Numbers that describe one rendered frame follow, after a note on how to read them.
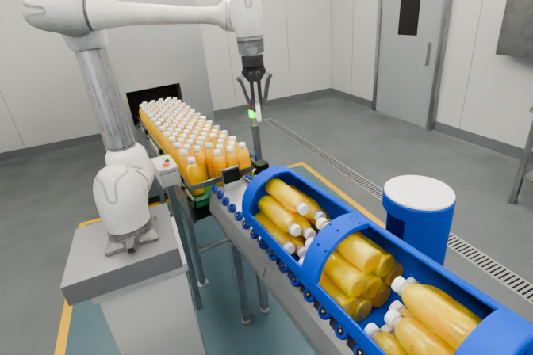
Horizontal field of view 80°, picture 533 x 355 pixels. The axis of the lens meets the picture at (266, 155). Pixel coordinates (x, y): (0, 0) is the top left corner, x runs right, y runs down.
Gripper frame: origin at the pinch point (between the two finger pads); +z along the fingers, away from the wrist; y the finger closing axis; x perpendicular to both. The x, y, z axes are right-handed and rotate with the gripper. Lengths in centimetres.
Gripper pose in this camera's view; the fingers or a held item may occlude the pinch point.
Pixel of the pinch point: (258, 111)
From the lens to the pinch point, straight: 117.9
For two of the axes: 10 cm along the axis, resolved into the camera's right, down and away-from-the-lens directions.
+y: 9.8, -1.5, 0.9
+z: 0.9, 9.0, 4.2
